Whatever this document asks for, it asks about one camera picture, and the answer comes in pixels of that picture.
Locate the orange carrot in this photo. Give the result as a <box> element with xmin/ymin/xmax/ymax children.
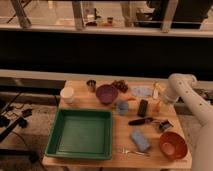
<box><xmin>123</xmin><ymin>97</ymin><xmax>136</xmax><ymax>101</ymax></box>

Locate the orange bowl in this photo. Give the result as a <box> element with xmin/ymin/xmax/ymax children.
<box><xmin>159</xmin><ymin>131</ymin><xmax>188</xmax><ymax>160</ymax></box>

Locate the wooden table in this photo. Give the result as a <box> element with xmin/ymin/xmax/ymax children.
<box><xmin>43</xmin><ymin>81</ymin><xmax>192</xmax><ymax>169</ymax></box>

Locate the dark grape bunch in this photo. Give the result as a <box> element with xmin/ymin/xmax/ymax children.
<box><xmin>112</xmin><ymin>80</ymin><xmax>128</xmax><ymax>93</ymax></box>

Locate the purple bowl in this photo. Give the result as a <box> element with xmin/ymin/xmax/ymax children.
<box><xmin>96</xmin><ymin>84</ymin><xmax>118</xmax><ymax>104</ymax></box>

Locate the small dark clamp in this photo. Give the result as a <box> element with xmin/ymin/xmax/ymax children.
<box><xmin>158</xmin><ymin>120</ymin><xmax>172</xmax><ymax>132</ymax></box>

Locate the blue sponge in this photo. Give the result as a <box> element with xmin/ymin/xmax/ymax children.
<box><xmin>130</xmin><ymin>129</ymin><xmax>151</xmax><ymax>152</ymax></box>

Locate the green plastic tray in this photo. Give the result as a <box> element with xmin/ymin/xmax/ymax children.
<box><xmin>45</xmin><ymin>109</ymin><xmax>113</xmax><ymax>160</ymax></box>

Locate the small metal cup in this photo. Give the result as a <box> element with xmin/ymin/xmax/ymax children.
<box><xmin>86</xmin><ymin>80</ymin><xmax>96</xmax><ymax>92</ymax></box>

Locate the white bottle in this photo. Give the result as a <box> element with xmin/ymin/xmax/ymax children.
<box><xmin>153</xmin><ymin>82</ymin><xmax>159</xmax><ymax>100</ymax></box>

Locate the metal fork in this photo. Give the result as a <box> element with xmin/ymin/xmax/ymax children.
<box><xmin>117</xmin><ymin>148</ymin><xmax>149</xmax><ymax>156</ymax></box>

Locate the black handled tool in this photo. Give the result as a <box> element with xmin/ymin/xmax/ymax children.
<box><xmin>128</xmin><ymin>117</ymin><xmax>154</xmax><ymax>126</ymax></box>

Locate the white cup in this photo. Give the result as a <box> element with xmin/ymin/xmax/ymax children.
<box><xmin>60</xmin><ymin>87</ymin><xmax>74</xmax><ymax>103</ymax></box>

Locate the orange small item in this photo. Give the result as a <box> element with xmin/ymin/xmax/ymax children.
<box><xmin>153</xmin><ymin>101</ymin><xmax>161</xmax><ymax>115</ymax></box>

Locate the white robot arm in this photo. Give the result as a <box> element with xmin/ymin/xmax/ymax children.
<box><xmin>162</xmin><ymin>73</ymin><xmax>213</xmax><ymax>171</ymax></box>

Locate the light blue cloth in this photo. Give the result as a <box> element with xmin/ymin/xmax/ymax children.
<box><xmin>131</xmin><ymin>86</ymin><xmax>153</xmax><ymax>98</ymax></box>

